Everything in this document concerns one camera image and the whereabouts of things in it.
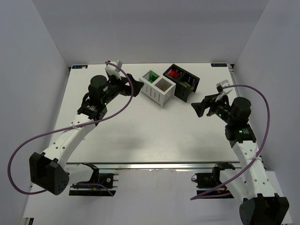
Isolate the purple cable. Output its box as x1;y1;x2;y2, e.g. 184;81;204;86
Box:
7;60;135;195
189;84;270;201

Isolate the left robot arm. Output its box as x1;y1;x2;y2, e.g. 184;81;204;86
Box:
29;74;144;195

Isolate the green long lego piece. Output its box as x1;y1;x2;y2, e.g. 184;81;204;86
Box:
148;73;159;83

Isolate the aluminium table rail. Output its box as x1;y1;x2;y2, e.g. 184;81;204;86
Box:
65;162;265;171

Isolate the left blue table label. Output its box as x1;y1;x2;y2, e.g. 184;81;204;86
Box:
71;65;88;69

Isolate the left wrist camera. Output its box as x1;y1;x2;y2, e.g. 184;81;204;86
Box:
105;60;123;80

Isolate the black slotted container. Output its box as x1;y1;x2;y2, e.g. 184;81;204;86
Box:
163;64;200;102

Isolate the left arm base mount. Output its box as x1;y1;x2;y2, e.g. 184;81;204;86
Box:
65;163;119;197

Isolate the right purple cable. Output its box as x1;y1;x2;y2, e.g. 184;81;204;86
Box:
189;84;270;201

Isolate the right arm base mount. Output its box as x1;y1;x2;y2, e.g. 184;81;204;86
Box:
191;163;236;199

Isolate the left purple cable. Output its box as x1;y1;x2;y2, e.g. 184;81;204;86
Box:
7;60;135;195

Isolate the white slotted container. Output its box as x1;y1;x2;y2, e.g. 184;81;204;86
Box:
139;70;176;107

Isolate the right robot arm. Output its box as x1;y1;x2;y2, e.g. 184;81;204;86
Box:
191;95;289;225

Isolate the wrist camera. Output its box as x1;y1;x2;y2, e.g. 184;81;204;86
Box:
105;60;123;80
215;80;233;102

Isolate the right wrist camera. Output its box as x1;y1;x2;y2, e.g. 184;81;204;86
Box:
215;80;233;102

